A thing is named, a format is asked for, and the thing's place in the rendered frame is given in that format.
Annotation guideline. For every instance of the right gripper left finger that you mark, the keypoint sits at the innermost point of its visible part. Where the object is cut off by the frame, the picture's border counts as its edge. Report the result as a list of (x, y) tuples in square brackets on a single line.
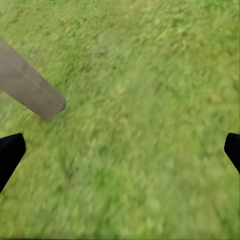
[(12, 149)]

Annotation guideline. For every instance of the tree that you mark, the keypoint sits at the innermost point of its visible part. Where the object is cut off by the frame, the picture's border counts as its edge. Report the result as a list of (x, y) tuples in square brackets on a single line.
[(26, 85)]

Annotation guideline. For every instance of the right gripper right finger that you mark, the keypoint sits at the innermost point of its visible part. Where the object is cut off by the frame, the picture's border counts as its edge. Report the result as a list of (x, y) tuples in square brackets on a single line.
[(232, 149)]

